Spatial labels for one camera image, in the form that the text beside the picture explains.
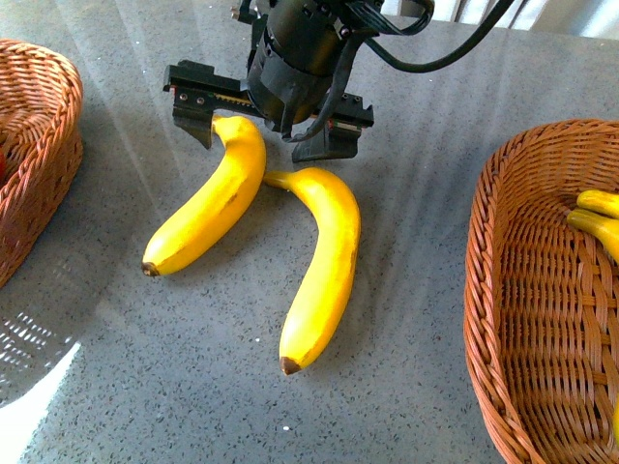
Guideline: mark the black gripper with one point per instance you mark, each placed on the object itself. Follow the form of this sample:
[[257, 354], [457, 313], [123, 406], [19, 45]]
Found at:
[[293, 103]]

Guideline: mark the yellow banana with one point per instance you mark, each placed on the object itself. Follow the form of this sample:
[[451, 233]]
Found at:
[[604, 229], [217, 206], [323, 295], [598, 201]]

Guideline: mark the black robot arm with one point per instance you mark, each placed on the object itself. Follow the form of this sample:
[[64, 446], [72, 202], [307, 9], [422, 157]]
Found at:
[[301, 58]]

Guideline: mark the brown wicker basket left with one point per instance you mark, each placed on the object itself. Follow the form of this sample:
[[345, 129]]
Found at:
[[41, 102]]

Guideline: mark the brown wicker basket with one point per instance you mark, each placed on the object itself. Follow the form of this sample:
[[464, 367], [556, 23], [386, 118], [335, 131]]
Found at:
[[540, 321], [41, 102]]

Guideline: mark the brown wicker basket right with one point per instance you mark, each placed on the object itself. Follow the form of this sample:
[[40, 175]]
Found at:
[[540, 321]]

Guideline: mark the white pleated curtain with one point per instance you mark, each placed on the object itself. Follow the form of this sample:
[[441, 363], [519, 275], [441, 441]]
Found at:
[[584, 18]]

